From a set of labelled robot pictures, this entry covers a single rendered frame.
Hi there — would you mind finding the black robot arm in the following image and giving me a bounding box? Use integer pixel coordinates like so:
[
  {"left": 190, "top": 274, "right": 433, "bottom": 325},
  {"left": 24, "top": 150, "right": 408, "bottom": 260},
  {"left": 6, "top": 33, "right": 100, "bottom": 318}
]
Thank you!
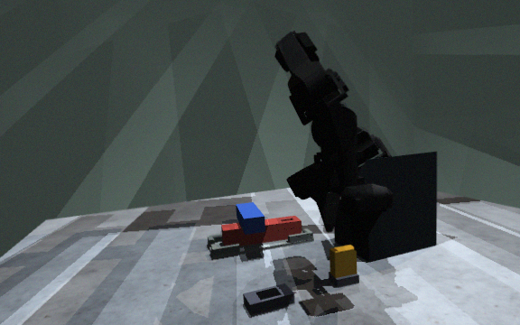
[{"left": 274, "top": 31, "right": 392, "bottom": 200}]

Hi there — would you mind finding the blue rectangular block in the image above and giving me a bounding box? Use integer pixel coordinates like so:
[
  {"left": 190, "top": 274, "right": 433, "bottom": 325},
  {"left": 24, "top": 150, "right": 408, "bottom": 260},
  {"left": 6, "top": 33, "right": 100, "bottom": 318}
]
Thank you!
[{"left": 236, "top": 202, "right": 265, "bottom": 235}]

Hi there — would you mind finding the dark grey square frame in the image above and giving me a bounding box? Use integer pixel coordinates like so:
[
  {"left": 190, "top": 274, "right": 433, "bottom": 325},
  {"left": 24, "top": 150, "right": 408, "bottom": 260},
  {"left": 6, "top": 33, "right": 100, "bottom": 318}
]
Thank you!
[{"left": 329, "top": 272, "right": 359, "bottom": 288}]

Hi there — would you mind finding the yellow block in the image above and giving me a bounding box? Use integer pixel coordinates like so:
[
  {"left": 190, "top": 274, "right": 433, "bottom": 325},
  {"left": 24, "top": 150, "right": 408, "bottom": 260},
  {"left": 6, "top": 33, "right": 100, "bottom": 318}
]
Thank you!
[{"left": 330, "top": 245, "right": 357, "bottom": 278}]

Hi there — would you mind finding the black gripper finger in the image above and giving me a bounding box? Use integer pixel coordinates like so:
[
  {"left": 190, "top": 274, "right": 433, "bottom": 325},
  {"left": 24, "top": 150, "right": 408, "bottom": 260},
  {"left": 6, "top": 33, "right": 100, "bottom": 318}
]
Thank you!
[
  {"left": 341, "top": 209, "right": 387, "bottom": 251},
  {"left": 311, "top": 192, "right": 340, "bottom": 233}
]

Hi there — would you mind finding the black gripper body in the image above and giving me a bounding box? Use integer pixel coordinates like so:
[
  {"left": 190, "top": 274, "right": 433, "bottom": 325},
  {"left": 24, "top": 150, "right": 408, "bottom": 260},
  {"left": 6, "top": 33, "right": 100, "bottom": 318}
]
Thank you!
[{"left": 313, "top": 144, "right": 393, "bottom": 213}]

